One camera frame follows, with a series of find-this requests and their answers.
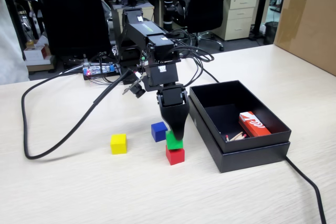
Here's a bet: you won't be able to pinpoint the thick black looped cable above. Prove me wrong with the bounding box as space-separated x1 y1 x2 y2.
21 68 132 160

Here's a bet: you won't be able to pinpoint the green cube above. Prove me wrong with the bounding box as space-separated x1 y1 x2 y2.
165 130 184 151

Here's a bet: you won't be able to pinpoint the white cardboard box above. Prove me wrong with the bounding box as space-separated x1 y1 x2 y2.
23 42 52 61

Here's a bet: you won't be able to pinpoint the controller board with red LED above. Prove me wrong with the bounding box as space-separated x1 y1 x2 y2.
82 62 121 77

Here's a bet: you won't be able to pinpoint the red cube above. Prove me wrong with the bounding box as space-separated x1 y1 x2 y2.
165 147 185 166

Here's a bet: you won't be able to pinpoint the black vertical pole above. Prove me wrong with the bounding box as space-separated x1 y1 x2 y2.
162 0 176 32

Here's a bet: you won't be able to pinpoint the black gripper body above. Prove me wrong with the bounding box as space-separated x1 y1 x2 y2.
156 83 189 108

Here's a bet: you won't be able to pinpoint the black power cable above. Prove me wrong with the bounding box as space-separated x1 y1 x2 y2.
201 68 328 224

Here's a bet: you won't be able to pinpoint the black trash bin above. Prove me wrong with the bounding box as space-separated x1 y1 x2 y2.
264 21 279 45

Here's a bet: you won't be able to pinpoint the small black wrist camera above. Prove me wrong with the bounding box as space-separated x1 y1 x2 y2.
122 78 146 99

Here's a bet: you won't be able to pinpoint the blue cube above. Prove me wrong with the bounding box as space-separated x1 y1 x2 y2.
151 122 169 143

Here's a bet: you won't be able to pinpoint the person in white shirt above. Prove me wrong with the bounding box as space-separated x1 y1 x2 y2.
0 0 30 85

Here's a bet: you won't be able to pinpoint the large brown cardboard box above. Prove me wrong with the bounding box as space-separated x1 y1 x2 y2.
272 0 336 77

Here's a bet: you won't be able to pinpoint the black open box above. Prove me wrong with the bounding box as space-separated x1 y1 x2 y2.
187 95 291 174

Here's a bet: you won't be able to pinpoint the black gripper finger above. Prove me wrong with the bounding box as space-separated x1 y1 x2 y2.
160 103 190 141

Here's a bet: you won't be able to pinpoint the thin black servo wires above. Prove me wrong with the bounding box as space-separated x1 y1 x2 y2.
167 28 215 83

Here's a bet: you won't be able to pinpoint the flat white box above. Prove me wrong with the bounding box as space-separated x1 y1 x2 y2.
25 57 55 67

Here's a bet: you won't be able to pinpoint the black swivel office chair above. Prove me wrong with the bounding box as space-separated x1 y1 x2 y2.
181 0 233 51

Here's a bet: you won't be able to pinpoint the orange white matchbox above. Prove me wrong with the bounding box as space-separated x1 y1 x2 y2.
238 111 272 138

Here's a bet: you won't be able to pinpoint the tall black office chair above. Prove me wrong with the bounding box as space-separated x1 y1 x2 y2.
30 0 111 57

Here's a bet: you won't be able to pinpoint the yellow cube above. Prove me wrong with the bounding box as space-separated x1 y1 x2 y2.
110 133 128 155

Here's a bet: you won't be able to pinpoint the black open box tray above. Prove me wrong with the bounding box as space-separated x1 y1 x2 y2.
189 79 292 154

